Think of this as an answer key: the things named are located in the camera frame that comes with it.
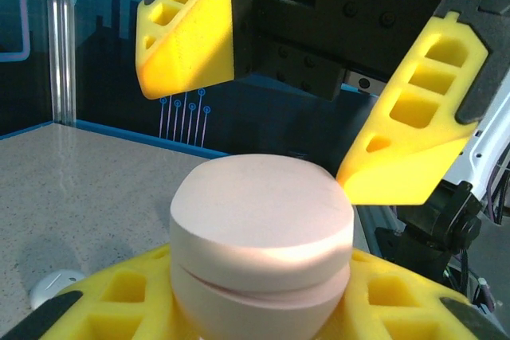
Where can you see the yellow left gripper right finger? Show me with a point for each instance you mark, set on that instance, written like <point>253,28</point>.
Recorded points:
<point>398,316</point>

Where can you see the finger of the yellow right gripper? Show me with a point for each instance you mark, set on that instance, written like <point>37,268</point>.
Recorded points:
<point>398,169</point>
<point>191,53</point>

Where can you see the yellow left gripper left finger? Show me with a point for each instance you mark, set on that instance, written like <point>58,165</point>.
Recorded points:
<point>155,316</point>

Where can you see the pink earbud charging case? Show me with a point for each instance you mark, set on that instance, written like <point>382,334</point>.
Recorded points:
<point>259,228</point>

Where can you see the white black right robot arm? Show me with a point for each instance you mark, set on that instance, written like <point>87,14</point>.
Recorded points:
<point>488,145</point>

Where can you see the aluminium mounting rail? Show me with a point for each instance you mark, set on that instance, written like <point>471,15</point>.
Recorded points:
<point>378,226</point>

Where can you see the aluminium frame post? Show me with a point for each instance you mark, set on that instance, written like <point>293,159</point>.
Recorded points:
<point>61,37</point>

